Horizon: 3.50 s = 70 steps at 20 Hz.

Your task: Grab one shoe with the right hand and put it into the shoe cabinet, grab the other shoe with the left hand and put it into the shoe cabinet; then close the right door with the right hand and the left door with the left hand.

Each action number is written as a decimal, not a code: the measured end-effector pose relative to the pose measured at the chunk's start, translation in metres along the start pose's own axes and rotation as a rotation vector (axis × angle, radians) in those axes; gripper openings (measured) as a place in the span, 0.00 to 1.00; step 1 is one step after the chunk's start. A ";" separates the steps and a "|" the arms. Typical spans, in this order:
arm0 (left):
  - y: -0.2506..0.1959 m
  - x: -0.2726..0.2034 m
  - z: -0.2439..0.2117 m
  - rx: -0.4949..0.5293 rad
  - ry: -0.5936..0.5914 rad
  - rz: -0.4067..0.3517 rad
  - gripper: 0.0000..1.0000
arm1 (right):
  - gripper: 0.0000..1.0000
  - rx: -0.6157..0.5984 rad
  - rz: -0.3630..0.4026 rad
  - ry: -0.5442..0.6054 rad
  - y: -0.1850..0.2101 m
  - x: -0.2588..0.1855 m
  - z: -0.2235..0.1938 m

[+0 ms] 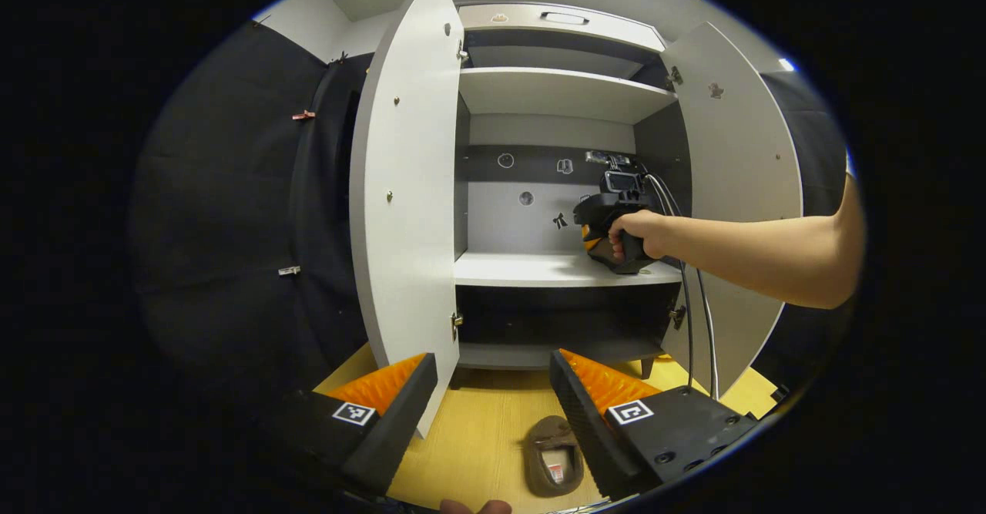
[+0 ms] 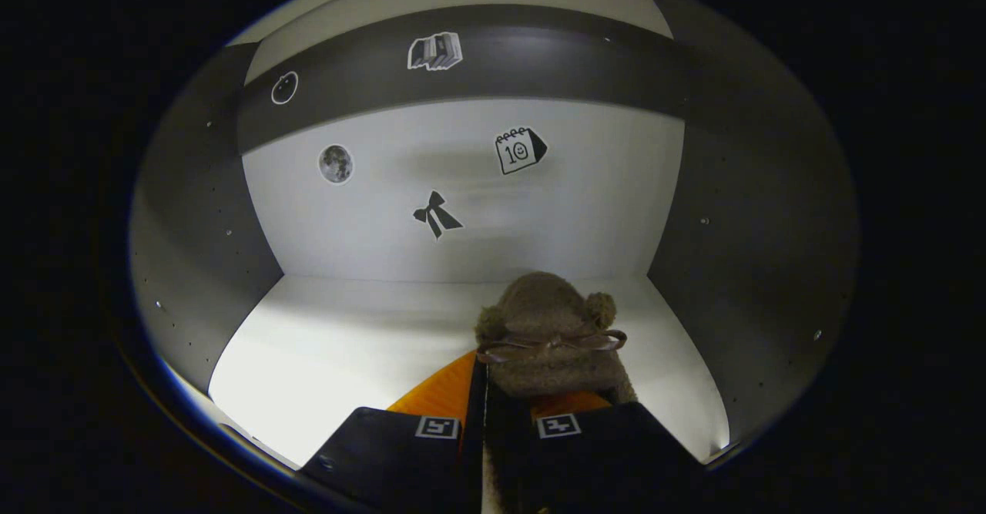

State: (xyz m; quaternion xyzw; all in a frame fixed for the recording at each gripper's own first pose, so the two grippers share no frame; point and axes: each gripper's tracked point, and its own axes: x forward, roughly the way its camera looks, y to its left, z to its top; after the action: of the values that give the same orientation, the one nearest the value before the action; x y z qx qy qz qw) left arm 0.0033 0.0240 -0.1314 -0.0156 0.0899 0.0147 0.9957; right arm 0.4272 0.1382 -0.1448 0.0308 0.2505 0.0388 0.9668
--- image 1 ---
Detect white cabinet shelf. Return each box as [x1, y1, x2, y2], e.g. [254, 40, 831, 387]
[458, 66, 679, 126]
[453, 250, 685, 289]

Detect white cabinet drawer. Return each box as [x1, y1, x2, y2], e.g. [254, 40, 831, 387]
[458, 3, 667, 52]

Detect black backdrop cloth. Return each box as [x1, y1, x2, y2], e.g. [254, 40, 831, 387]
[131, 21, 378, 399]
[759, 71, 856, 368]

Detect grey cable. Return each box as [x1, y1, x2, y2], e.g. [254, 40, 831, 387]
[651, 175, 719, 401]

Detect white shoe cabinet door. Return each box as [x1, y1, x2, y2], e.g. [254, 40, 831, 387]
[661, 21, 804, 399]
[349, 0, 465, 439]

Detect black cable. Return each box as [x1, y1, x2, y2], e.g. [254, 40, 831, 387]
[646, 173, 694, 390]

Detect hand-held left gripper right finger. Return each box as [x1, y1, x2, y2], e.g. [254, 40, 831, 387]
[548, 348, 760, 501]

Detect brown shoe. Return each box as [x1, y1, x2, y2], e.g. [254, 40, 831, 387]
[524, 415, 585, 498]

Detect white shoe cabinet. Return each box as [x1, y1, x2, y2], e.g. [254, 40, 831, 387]
[349, 0, 806, 442]

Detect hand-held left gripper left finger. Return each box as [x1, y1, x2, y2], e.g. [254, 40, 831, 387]
[285, 352, 438, 496]

